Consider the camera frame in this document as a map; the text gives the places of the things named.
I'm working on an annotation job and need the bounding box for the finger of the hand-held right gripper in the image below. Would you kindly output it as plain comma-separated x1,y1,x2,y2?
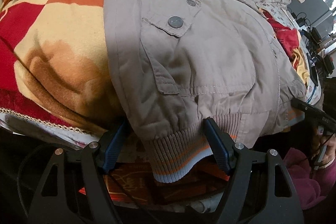
291,97,336,133

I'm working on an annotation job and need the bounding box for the black electronic device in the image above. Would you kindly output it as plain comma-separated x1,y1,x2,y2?
302,27,322,44

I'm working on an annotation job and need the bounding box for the person's pink clothing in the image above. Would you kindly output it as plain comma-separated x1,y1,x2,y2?
282,147,336,212

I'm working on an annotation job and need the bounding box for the red orange cream printed blanket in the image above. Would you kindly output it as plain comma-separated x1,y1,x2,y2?
0,0,237,203

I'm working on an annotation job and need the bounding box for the red garment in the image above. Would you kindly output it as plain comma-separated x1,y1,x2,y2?
260,7,300,60

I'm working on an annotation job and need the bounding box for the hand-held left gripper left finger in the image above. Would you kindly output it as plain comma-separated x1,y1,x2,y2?
26,119,130,224

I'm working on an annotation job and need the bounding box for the yellow garment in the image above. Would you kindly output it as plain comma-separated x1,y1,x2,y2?
290,48,316,86

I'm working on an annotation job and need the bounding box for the beige jacket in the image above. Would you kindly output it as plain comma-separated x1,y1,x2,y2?
104,0,307,184

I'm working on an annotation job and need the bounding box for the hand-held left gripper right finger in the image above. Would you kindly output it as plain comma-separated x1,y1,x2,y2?
204,117,304,224

